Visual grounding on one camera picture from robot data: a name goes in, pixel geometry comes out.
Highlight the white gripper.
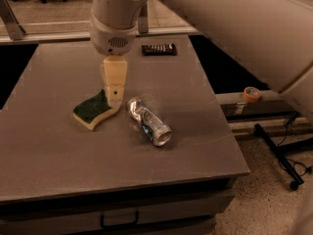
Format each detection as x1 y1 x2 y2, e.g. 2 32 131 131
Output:
90 15 136 103

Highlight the green and yellow sponge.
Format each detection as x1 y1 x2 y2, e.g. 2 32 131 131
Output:
72 89 123 130

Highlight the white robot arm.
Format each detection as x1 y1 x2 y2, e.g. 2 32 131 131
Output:
91 0 313 122

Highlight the orange tape roll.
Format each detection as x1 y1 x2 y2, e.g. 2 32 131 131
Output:
243 86 261 103

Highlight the grey cabinet drawer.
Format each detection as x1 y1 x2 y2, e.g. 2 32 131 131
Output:
0 189 235 235

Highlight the black stand leg with wheel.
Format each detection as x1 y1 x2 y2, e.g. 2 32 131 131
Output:
254 124 313 191

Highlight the left metal bracket post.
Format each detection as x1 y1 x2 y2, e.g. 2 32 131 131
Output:
0 0 25 40

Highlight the black drawer handle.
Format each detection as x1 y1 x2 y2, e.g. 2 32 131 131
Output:
100 211 139 230

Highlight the black cable on floor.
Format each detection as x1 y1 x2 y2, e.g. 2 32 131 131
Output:
277 111 313 178

